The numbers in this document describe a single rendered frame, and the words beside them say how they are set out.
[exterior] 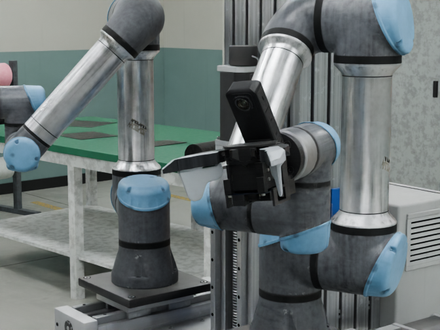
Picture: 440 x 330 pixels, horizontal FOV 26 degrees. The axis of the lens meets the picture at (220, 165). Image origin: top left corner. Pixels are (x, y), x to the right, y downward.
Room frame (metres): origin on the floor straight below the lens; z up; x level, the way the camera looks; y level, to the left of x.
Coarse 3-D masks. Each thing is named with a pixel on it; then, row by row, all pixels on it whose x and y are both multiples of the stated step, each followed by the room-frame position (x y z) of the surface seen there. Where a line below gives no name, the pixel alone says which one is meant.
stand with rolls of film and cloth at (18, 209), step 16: (0, 64) 7.62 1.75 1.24; (16, 64) 7.77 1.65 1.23; (0, 80) 7.54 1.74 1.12; (16, 80) 7.77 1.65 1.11; (0, 160) 7.57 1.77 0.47; (0, 176) 7.54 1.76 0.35; (16, 176) 7.74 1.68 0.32; (16, 192) 7.74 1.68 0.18; (0, 208) 7.86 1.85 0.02; (16, 208) 7.75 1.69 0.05
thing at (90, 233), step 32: (0, 128) 6.16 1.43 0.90; (96, 128) 6.16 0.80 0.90; (160, 128) 6.16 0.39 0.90; (64, 160) 5.35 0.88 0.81; (96, 160) 5.13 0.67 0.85; (160, 160) 4.79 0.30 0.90; (96, 192) 6.83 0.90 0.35; (0, 224) 6.18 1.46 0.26; (32, 224) 6.18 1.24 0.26; (64, 224) 6.18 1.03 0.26; (96, 224) 6.18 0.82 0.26; (192, 224) 6.02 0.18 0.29; (96, 256) 5.33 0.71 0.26; (192, 256) 5.33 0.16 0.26
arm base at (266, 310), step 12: (264, 300) 1.67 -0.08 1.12; (276, 300) 1.65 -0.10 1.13; (288, 300) 1.65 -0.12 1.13; (300, 300) 1.65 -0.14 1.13; (312, 300) 1.66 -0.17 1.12; (264, 312) 1.67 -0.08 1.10; (276, 312) 1.65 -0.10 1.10; (288, 312) 1.65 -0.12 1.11; (300, 312) 1.64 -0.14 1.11; (312, 312) 1.65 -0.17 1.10; (324, 312) 1.69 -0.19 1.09; (252, 324) 1.69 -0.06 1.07; (264, 324) 1.66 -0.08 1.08; (276, 324) 1.64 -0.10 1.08; (288, 324) 1.65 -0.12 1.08; (300, 324) 1.64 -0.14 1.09; (312, 324) 1.65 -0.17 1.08; (324, 324) 1.67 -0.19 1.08
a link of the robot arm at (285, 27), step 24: (288, 0) 1.67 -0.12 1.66; (312, 0) 1.64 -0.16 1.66; (288, 24) 1.63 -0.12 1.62; (312, 24) 1.63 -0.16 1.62; (264, 48) 1.64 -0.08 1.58; (288, 48) 1.61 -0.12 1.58; (312, 48) 1.64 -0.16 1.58; (264, 72) 1.59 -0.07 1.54; (288, 72) 1.59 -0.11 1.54; (288, 96) 1.57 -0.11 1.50; (216, 192) 1.44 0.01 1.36; (192, 216) 1.46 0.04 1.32; (216, 216) 1.44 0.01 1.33; (240, 216) 1.42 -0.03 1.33
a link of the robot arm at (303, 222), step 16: (304, 192) 1.37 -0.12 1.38; (320, 192) 1.38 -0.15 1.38; (256, 208) 1.40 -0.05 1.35; (272, 208) 1.39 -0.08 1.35; (288, 208) 1.38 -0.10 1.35; (304, 208) 1.37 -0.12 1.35; (320, 208) 1.38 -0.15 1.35; (256, 224) 1.41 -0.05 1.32; (272, 224) 1.39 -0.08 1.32; (288, 224) 1.38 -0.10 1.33; (304, 224) 1.37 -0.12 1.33; (320, 224) 1.38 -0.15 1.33; (288, 240) 1.38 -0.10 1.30; (304, 240) 1.37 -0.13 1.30; (320, 240) 1.38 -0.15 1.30
